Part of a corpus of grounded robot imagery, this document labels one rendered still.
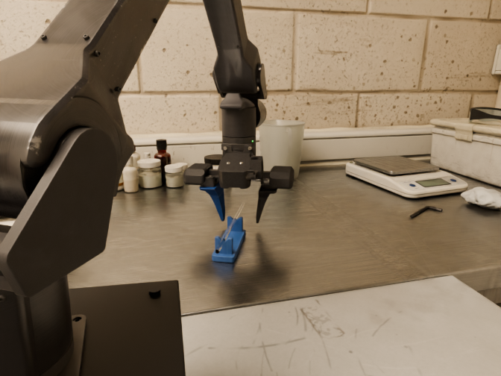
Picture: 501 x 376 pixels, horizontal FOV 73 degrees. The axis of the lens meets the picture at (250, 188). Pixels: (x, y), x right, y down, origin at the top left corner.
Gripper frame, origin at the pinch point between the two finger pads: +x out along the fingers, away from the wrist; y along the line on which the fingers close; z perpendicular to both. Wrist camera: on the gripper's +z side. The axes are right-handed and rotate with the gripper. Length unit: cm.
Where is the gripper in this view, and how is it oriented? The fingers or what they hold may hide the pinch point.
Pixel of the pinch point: (239, 203)
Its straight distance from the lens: 60.3
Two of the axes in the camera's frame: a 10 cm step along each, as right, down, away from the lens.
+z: -1.6, 2.9, -9.4
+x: 0.0, 9.6, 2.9
